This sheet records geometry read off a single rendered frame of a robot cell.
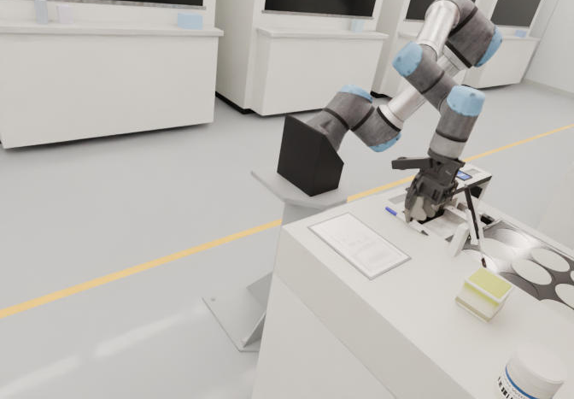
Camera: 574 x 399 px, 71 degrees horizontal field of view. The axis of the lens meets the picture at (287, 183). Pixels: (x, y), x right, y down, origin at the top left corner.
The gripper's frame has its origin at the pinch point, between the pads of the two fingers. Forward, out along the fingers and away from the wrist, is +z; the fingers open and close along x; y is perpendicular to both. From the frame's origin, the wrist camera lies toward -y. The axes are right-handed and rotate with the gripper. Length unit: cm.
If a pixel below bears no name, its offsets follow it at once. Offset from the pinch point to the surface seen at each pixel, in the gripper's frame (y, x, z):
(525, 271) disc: 25.7, 22.5, 6.7
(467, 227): 14.9, -0.7, -6.8
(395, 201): -9.4, 8.1, 2.5
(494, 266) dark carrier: 19.8, 16.5, 7.3
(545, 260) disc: 26.5, 33.7, 6.2
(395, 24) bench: -292, 365, -13
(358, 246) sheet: 1.0, -20.1, 2.6
